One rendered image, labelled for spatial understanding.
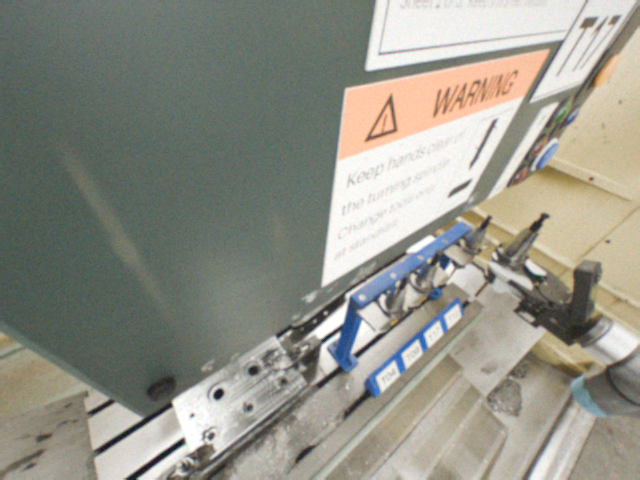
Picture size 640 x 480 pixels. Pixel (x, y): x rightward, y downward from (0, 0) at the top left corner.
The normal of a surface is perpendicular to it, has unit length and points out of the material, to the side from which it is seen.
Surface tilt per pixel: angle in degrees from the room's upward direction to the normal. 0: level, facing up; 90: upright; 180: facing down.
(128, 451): 0
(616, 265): 90
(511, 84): 90
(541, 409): 17
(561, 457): 0
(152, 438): 0
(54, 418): 24
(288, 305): 90
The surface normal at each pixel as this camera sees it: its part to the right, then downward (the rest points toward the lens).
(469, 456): 0.17, -0.74
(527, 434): -0.12, -0.84
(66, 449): 0.38, -0.79
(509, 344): -0.27, -0.48
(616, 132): -0.79, 0.40
